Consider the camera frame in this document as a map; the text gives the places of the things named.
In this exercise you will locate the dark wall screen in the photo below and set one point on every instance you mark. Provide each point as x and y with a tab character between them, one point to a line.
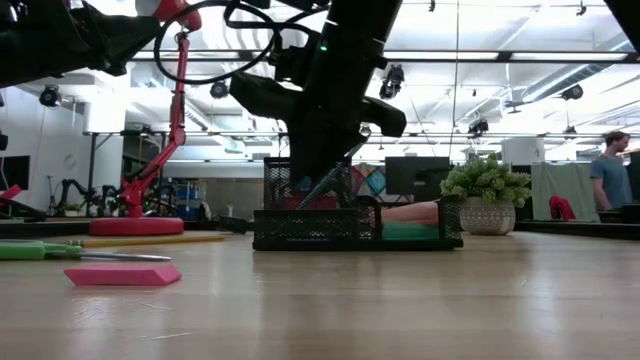
15	172

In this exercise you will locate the red desk lamp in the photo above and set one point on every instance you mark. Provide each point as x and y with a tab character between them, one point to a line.
135	226

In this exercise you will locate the background robot arms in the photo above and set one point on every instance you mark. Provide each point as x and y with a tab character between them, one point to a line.
80	192

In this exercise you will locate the green sticky note pad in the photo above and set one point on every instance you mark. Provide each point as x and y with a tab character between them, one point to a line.
410	231

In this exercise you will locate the black mesh desk organizer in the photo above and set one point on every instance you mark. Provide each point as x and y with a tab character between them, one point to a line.
310	230

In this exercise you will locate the black background monitor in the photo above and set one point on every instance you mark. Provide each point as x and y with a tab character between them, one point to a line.
417	175

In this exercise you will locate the pink sticky note pad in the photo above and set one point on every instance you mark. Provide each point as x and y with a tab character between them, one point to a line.
410	212

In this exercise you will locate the ceiling-mounted camera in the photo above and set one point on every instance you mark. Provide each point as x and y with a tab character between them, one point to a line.
219	90
391	85

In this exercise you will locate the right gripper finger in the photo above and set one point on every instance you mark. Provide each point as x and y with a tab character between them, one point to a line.
341	157
310	165

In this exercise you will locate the teal pencil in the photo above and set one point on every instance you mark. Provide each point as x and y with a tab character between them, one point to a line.
325	187

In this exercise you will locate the black aluminium table frame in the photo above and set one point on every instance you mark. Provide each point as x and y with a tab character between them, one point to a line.
40	227

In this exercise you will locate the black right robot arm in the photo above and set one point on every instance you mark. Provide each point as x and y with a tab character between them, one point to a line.
360	25

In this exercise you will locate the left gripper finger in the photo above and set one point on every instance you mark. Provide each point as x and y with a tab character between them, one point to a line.
125	37

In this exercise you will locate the green potted plant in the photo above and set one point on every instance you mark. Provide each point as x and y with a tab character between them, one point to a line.
485	185

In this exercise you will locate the red office chair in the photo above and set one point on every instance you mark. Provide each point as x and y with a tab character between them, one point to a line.
560	210

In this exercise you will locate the pale green curtain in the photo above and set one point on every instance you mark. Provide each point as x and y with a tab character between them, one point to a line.
565	185

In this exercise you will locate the yellow pencil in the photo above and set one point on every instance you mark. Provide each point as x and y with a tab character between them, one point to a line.
150	240

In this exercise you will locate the pink eraser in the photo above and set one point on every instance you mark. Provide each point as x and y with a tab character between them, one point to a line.
122	276

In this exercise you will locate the person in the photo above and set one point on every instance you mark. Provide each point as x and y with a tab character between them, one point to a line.
610	175

